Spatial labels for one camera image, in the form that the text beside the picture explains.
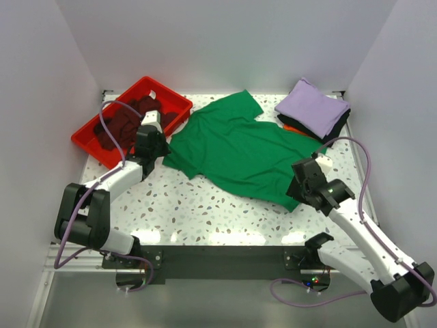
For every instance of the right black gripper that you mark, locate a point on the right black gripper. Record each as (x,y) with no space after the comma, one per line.
(293,191)

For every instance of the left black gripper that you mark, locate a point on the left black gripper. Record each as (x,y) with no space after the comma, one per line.
(164,151)

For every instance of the green t shirt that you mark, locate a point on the green t shirt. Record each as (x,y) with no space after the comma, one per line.
(243,156)

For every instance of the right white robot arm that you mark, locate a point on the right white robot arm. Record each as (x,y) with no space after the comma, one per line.
(395,282)

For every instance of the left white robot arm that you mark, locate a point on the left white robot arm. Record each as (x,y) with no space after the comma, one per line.
(84,216)

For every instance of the dark red t shirt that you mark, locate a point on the dark red t shirt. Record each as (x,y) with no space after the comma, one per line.
(124,123)

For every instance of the red plastic bin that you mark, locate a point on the red plastic bin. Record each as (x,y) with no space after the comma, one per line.
(171,102)

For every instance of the folded orange t shirt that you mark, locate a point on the folded orange t shirt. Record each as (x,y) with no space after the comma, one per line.
(294,130)

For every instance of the folded black t shirt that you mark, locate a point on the folded black t shirt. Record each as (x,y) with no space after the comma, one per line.
(336,131)

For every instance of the folded lilac t shirt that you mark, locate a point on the folded lilac t shirt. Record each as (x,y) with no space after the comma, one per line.
(305,97)

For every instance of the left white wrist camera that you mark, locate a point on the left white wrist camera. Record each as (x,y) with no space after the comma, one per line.
(152,118)

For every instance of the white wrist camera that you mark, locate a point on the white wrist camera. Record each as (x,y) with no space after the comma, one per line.
(152,118)
(325,162)

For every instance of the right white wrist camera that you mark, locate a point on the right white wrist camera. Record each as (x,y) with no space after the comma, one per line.
(325,162)

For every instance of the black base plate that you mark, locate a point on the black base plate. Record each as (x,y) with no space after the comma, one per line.
(221,262)

